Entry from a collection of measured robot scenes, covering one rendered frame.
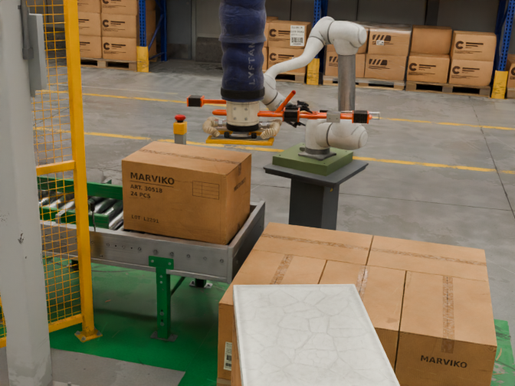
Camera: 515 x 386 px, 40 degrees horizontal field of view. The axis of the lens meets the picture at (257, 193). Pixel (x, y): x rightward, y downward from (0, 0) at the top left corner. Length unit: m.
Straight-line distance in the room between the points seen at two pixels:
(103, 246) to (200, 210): 0.55
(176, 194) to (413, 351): 1.46
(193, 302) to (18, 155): 1.73
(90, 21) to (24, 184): 8.79
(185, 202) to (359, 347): 1.89
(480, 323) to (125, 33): 9.10
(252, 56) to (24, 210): 1.31
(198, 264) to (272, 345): 1.71
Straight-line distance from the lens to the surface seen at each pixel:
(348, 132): 4.19
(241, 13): 3.46
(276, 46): 10.90
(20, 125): 2.98
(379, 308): 3.24
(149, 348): 3.89
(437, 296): 3.42
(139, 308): 4.26
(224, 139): 3.56
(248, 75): 3.51
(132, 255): 3.79
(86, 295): 3.89
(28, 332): 3.30
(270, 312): 2.16
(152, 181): 3.76
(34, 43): 2.99
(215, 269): 3.65
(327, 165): 4.22
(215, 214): 3.67
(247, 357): 1.95
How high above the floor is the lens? 2.09
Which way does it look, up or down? 20 degrees down
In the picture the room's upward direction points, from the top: 2 degrees clockwise
